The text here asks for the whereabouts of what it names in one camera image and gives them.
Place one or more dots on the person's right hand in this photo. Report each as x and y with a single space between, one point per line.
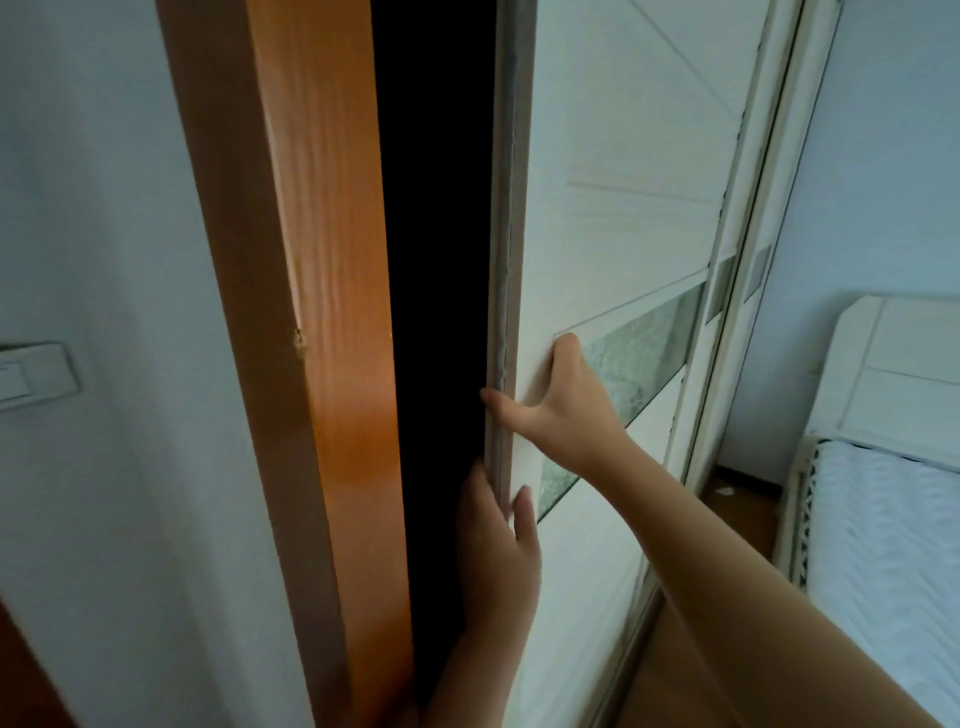
574 420

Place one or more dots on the person's left hand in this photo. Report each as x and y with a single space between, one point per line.
495 570

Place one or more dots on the person's right thumb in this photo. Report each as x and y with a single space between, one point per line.
501 406

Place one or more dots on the person's left thumb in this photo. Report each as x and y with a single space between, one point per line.
524 514

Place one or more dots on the white sliding wardrobe door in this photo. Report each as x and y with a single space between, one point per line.
615 225
780 150

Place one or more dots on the person's left forearm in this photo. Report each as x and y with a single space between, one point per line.
472 686

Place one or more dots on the person's right forearm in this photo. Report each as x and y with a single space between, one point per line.
720 577

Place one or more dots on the small white paper scrap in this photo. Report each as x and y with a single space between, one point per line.
724 491

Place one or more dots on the orange wooden wardrobe side panel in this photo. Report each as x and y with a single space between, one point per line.
315 225

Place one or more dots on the white textured bedspread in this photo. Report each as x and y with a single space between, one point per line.
892 540

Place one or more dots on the white bed headboard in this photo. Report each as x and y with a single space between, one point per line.
900 352

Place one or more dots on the white wall light switch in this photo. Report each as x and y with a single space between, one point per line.
34 375

